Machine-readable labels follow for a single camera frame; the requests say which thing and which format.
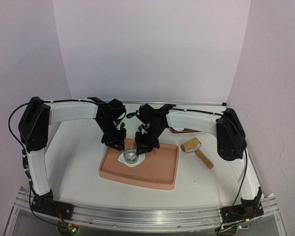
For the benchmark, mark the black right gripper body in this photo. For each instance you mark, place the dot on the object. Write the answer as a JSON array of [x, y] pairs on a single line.
[[146, 143]]

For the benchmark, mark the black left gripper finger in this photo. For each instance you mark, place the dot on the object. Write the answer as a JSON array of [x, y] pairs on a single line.
[[116, 147], [121, 146]]

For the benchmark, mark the wooden rolling pin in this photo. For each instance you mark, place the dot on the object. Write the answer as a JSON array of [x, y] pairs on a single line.
[[193, 146]]

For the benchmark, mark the white dough piece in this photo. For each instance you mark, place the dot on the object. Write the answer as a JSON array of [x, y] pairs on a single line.
[[140, 159]]

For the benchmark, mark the dark red square tray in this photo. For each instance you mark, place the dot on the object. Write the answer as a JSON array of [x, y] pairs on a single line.
[[178, 130]]

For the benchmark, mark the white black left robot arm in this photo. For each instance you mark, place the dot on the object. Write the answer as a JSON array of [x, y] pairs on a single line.
[[34, 129]]

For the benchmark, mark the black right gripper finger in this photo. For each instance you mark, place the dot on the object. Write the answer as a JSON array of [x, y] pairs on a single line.
[[146, 150], [139, 149]]

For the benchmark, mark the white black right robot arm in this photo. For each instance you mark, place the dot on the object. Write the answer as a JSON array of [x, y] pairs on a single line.
[[227, 183]]

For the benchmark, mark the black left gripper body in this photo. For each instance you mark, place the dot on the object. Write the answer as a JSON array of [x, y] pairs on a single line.
[[111, 134]]

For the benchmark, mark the pink plastic tray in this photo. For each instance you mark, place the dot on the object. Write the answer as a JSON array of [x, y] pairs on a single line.
[[158, 171]]

